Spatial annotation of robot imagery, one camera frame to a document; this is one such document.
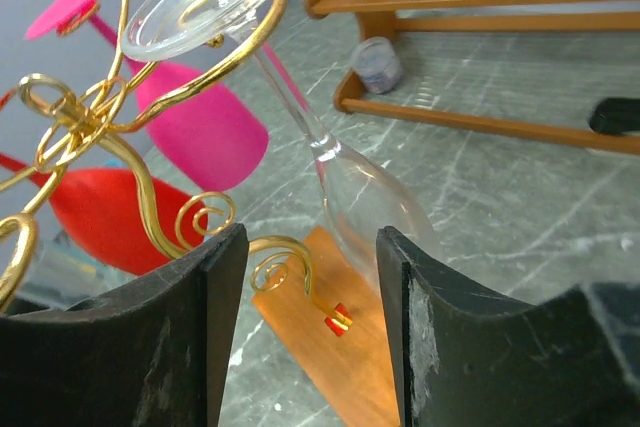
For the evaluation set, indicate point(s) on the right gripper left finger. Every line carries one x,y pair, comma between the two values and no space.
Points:
153,352

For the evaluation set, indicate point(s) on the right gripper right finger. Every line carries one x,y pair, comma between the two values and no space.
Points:
465,355

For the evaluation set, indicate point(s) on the red wine glass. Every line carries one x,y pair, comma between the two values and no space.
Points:
98,208

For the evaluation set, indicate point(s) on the pink wine glass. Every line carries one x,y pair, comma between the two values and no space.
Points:
212,138

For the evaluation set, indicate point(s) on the frosted clear tall glass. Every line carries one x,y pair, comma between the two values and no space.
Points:
359,196

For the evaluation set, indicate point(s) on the small black device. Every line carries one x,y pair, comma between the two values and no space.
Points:
616,116

